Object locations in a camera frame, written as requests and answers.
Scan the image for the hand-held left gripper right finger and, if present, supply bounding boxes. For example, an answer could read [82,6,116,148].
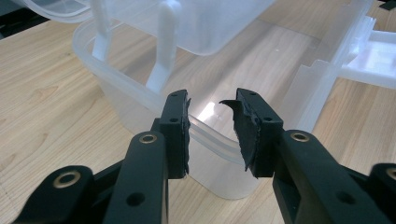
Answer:
[219,87,285,179]

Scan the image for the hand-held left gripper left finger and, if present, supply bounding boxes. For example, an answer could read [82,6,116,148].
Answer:
[159,89,191,180]

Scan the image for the translucent plastic storage box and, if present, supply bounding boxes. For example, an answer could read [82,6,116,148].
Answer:
[72,0,376,201]

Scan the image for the translucent box lid white clips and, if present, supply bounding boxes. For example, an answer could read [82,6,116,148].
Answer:
[90,0,276,94]

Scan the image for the translucent plastic container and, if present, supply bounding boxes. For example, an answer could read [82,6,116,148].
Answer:
[12,0,92,24]

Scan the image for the dark object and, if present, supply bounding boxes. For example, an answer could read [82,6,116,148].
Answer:
[378,0,396,11]

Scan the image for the white plastic box handle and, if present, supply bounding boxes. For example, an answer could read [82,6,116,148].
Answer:
[339,17,396,91]

